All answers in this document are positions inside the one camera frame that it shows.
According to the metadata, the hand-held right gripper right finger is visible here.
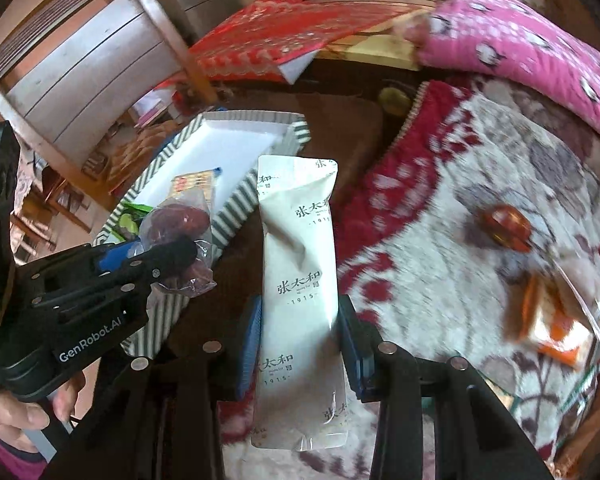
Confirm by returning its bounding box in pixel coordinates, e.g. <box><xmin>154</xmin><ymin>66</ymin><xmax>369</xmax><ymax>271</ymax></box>
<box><xmin>337</xmin><ymin>294</ymin><xmax>556</xmax><ymax>480</ymax></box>

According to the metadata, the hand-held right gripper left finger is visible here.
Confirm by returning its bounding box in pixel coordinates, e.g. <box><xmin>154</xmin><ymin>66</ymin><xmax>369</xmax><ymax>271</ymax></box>
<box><xmin>45</xmin><ymin>294</ymin><xmax>263</xmax><ymax>480</ymax></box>

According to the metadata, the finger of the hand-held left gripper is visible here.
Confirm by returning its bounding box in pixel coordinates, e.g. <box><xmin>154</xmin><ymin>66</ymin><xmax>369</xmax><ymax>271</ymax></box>
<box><xmin>129</xmin><ymin>237</ymin><xmax>199</xmax><ymax>289</ymax></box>
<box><xmin>94</xmin><ymin>241</ymin><xmax>142</xmax><ymax>274</ymax></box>

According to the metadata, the red dates clear packet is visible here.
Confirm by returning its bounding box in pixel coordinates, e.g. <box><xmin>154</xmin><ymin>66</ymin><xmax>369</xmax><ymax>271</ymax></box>
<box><xmin>137</xmin><ymin>195</ymin><xmax>218</xmax><ymax>295</ymax></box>

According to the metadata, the green fruit snack packet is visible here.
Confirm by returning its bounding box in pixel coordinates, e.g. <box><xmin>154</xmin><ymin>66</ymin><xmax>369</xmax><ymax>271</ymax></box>
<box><xmin>115</xmin><ymin>201</ymin><xmax>156</xmax><ymax>241</ymax></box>

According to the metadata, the cracker packet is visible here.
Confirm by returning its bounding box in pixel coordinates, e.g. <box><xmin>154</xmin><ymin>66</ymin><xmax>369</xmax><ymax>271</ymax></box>
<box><xmin>169</xmin><ymin>167</ymin><xmax>223</xmax><ymax>211</ymax></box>

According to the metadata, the long white snack packet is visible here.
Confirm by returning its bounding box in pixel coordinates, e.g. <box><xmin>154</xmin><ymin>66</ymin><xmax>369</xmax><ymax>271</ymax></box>
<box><xmin>250</xmin><ymin>154</ymin><xmax>348</xmax><ymax>452</ymax></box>

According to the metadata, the striped white paper tray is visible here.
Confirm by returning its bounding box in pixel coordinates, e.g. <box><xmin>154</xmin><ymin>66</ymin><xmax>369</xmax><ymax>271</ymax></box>
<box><xmin>92</xmin><ymin>110</ymin><xmax>312</xmax><ymax>356</ymax></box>

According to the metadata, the person's left forearm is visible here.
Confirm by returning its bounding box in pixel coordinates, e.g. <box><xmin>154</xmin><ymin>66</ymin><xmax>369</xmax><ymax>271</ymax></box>
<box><xmin>0</xmin><ymin>425</ymin><xmax>48</xmax><ymax>480</ymax></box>

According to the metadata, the person's left hand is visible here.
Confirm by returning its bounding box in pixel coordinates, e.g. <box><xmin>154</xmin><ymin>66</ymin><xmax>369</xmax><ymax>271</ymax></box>
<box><xmin>0</xmin><ymin>371</ymin><xmax>88</xmax><ymax>451</ymax></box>

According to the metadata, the white red floral fleece blanket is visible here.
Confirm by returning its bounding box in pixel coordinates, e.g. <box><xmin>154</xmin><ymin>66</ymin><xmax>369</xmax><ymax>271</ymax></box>
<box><xmin>220</xmin><ymin>80</ymin><xmax>600</xmax><ymax>466</ymax></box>

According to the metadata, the red wrapped candy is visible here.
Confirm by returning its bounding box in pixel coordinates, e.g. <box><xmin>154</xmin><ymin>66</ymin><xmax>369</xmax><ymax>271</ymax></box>
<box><xmin>480</xmin><ymin>204</ymin><xmax>533</xmax><ymax>251</ymax></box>

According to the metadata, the orange snack packet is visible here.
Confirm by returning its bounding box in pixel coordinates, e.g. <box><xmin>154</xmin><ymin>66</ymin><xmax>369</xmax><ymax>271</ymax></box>
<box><xmin>517</xmin><ymin>272</ymin><xmax>593</xmax><ymax>371</ymax></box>

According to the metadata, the brown wooden table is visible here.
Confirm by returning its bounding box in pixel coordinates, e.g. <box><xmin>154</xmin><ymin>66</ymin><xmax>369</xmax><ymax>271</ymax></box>
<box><xmin>165</xmin><ymin>57</ymin><xmax>431</xmax><ymax>351</ymax></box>

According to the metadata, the clear plastic snack packet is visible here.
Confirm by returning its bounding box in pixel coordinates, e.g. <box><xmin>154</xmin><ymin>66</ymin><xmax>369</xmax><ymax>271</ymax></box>
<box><xmin>545</xmin><ymin>255</ymin><xmax>600</xmax><ymax>346</ymax></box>

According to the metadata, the wooden chair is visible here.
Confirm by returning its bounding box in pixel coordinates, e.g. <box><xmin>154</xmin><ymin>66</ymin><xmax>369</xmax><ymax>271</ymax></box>
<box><xmin>0</xmin><ymin>0</ymin><xmax>221</xmax><ymax>171</ymax></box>

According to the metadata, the red patterned gift box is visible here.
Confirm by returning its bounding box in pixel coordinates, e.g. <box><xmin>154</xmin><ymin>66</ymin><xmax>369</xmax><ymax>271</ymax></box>
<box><xmin>187</xmin><ymin>0</ymin><xmax>406</xmax><ymax>83</ymax></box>

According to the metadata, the small olive green object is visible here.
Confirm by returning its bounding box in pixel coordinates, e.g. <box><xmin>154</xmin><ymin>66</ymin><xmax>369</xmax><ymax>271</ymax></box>
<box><xmin>377</xmin><ymin>87</ymin><xmax>412</xmax><ymax>113</ymax></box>

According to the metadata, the pink printed cushion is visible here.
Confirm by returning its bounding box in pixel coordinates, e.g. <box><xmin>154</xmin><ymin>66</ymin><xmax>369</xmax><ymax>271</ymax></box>
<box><xmin>417</xmin><ymin>0</ymin><xmax>600</xmax><ymax>146</ymax></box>

